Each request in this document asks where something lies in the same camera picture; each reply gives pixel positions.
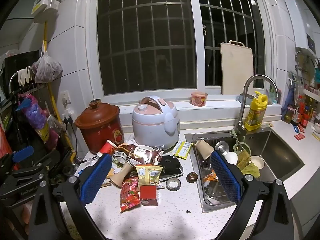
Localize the white cutting board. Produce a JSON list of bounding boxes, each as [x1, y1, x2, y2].
[[220, 40, 254, 95]]

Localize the red paper cup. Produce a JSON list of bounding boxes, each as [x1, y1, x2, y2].
[[99, 140, 118, 157]]

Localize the small white bowl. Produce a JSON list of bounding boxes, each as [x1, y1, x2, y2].
[[250, 155, 265, 170]]

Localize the brown paper cup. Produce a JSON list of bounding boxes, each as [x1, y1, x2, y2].
[[194, 139, 215, 160]]

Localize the blue hanging cloth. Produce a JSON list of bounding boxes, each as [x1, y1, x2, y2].
[[281, 86, 297, 120]]

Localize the white gas meter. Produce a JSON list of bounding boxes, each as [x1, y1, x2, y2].
[[31, 0, 62, 23]]

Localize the yellow scrubbing sponge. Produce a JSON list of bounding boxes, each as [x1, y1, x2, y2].
[[236, 150, 251, 170]]

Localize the red clay slow cooker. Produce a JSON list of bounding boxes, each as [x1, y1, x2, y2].
[[75, 99, 125, 155]]

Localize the black kitchen rack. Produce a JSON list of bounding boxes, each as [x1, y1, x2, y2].
[[0, 50, 75, 170]]

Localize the steel kitchen sink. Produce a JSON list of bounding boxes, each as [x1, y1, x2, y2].
[[185, 127, 305, 213]]

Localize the black power cable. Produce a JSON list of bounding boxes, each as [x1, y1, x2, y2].
[[64, 119, 81, 161]]

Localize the small metal bowl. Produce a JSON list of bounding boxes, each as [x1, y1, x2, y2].
[[214, 141, 229, 154]]

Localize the red plastic bag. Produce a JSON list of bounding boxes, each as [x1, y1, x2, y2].
[[0, 125, 13, 160]]

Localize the white water heater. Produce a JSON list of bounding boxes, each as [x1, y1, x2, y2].
[[284, 0, 320, 54]]

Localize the green dish cloth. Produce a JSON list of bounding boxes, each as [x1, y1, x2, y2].
[[241, 163, 261, 178]]

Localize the small red box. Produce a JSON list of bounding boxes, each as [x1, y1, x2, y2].
[[139, 185, 160, 207]]

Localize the steel sink faucet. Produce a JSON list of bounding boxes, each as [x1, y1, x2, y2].
[[232, 74, 279, 143]]

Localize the hanging kitchen utensils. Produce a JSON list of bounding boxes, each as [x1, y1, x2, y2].
[[287, 50, 320, 90]]

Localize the barred kitchen window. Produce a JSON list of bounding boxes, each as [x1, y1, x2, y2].
[[86, 0, 274, 105]]

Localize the red floral snack packet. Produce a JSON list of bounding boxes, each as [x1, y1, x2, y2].
[[120, 177, 141, 213]]

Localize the white pink rice cooker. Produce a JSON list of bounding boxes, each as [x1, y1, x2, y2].
[[132, 95, 180, 150]]

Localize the purple plastic bag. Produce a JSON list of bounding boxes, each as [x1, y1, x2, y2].
[[19, 94, 59, 150]]

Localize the orange packet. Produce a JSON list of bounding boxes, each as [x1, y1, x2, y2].
[[204, 171, 219, 182]]

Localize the yellow snack packet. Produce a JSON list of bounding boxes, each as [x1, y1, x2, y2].
[[135, 164, 163, 186]]

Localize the yellow dish soap bottle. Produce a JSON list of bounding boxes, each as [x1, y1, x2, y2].
[[244, 91, 268, 131]]

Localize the row of condiment bottles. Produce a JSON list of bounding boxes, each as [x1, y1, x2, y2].
[[282, 90, 320, 130]]

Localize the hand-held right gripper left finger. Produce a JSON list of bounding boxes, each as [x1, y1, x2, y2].
[[29, 152, 113, 240]]

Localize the red instant noodle cup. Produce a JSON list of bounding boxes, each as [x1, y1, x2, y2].
[[190, 91, 209, 107]]

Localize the grey tape roll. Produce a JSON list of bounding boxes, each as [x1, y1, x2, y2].
[[166, 177, 181, 191]]

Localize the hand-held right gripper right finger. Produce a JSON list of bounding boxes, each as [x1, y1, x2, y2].
[[211, 150, 294, 240]]

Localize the yellow green packet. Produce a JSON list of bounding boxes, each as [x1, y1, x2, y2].
[[174, 141, 193, 160]]

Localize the hanging clear plastic bag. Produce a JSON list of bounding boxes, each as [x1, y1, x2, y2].
[[31, 51, 63, 83]]

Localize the silver brown foil bag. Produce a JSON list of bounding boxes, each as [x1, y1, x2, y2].
[[113, 144, 164, 166]]

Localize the white glove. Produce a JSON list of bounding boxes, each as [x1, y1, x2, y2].
[[17, 66, 34, 87]]

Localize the yellow gas pipe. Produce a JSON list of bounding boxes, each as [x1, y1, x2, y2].
[[42, 0, 77, 164]]

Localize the black box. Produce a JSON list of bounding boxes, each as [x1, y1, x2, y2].
[[159, 155, 184, 180]]

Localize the blue grey cup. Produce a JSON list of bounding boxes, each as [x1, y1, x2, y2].
[[236, 93, 254, 105]]

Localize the wire dish rack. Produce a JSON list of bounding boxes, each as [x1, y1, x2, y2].
[[191, 136, 250, 205]]

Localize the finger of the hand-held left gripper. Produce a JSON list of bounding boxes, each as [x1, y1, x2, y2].
[[0, 145, 61, 178], [9, 94, 32, 140]]

